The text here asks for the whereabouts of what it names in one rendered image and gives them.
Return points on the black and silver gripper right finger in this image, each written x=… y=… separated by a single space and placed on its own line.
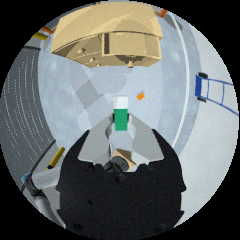
x=149 y=147

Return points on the tan wooden chest of drawers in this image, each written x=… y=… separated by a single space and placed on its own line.
x=104 y=18

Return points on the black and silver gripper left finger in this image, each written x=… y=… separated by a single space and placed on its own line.
x=91 y=148

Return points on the green and white eraser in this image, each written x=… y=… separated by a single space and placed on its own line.
x=120 y=104

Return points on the tan wooden drawer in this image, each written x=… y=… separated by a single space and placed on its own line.
x=89 y=58
x=96 y=64
x=124 y=46
x=86 y=45

